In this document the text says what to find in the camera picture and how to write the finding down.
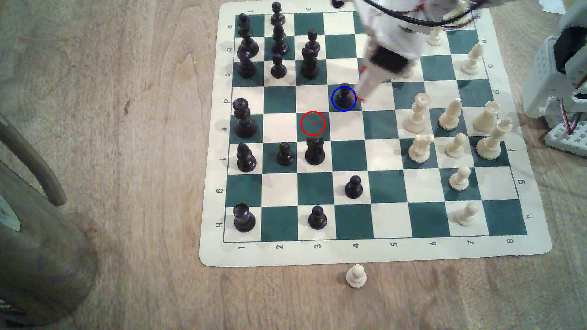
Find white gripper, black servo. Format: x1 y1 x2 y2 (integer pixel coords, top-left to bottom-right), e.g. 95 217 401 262
356 42 415 102

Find white chess queen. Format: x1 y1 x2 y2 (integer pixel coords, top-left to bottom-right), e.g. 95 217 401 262
403 93 431 134

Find white chess knight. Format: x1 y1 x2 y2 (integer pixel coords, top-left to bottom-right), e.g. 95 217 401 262
408 134 435 164

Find black chess rook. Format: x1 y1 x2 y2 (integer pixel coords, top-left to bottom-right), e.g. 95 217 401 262
233 203 257 233
305 137 326 166

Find white chess bishop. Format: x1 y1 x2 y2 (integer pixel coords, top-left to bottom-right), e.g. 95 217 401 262
438 98 463 131
460 42 485 76

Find green and white chess mat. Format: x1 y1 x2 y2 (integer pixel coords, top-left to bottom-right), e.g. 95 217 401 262
198 0 553 268

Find black chess knight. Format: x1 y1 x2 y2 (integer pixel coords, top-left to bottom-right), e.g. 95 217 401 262
237 47 257 79

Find black chess bishop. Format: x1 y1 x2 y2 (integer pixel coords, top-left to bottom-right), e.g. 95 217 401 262
236 13 260 58
236 143 257 173

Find white chess rook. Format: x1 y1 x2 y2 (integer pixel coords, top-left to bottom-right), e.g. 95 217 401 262
472 101 501 134

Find white chess king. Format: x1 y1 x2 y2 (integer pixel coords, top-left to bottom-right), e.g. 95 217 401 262
476 117 513 160

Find white paper sheet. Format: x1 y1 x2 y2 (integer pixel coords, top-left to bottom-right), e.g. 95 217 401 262
539 0 567 14

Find wooden chair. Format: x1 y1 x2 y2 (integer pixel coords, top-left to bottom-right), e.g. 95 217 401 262
0 112 98 327

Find black cable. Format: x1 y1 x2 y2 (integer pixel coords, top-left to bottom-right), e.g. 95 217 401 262
364 0 487 26

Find white perforated base plate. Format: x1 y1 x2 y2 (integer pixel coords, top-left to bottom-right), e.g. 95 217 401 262
543 121 587 159

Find red and black wires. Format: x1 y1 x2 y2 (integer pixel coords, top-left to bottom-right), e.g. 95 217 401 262
566 73 587 136

